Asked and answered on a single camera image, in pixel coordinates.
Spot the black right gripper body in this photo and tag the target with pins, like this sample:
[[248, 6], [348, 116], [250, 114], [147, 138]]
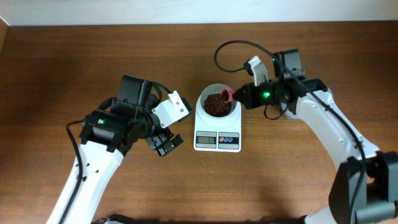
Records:
[[262, 95]]

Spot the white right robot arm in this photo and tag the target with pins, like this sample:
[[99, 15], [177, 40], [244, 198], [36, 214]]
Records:
[[365, 185]]

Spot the pink measuring scoop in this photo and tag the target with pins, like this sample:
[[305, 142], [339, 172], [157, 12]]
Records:
[[227, 94]]

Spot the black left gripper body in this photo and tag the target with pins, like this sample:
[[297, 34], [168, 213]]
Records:
[[155, 142]]

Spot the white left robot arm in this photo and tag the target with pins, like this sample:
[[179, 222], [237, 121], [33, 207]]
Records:
[[107, 134]]

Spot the red beans in bowl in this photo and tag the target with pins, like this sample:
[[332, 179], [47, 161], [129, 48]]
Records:
[[216, 105]]

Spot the white bowl on scale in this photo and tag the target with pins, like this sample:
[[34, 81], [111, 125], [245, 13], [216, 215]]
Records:
[[214, 88]]

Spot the white digital kitchen scale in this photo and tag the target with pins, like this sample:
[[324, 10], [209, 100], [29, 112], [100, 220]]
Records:
[[217, 134]]

